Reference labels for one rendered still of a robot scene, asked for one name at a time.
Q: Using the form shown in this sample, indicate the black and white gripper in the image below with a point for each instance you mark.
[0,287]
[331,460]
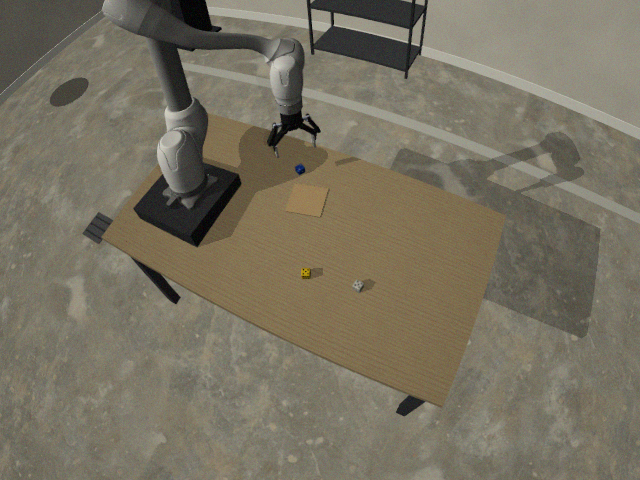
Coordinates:
[288,122]

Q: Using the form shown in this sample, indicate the tan square mat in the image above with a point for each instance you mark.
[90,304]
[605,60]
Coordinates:
[307,200]

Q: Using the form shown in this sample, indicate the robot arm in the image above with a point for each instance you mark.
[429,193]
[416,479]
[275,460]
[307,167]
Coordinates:
[179,151]

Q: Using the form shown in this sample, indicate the white die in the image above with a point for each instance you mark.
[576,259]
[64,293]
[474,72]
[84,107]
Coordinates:
[358,286]

